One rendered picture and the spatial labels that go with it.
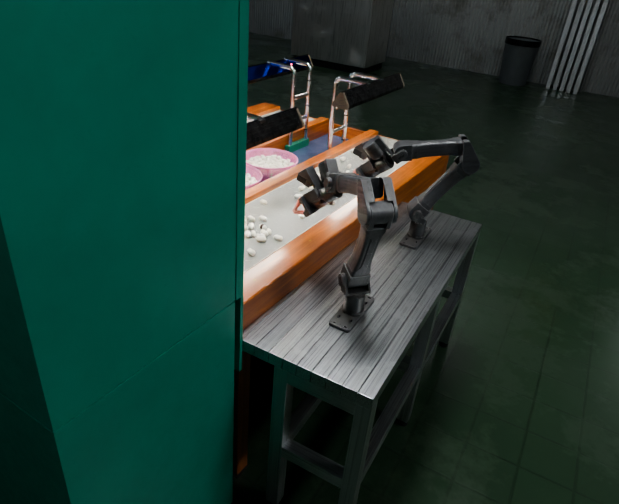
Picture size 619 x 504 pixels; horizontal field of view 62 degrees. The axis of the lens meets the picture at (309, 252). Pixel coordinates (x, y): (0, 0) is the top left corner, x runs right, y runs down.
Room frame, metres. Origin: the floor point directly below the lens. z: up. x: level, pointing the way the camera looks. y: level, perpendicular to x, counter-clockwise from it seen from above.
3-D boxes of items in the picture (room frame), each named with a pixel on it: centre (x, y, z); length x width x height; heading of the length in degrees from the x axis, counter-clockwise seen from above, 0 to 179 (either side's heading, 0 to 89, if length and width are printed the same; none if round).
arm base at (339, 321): (1.30, -0.15, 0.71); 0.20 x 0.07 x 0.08; 154
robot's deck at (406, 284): (1.68, -0.06, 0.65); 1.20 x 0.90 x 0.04; 154
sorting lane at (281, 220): (2.05, -0.02, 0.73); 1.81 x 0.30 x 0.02; 151
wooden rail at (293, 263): (1.94, -0.20, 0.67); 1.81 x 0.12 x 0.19; 151
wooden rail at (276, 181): (2.13, 0.14, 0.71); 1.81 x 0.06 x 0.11; 151
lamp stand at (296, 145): (2.78, 0.19, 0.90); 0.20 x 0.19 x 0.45; 151
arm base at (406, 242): (1.84, -0.42, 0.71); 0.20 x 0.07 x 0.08; 154
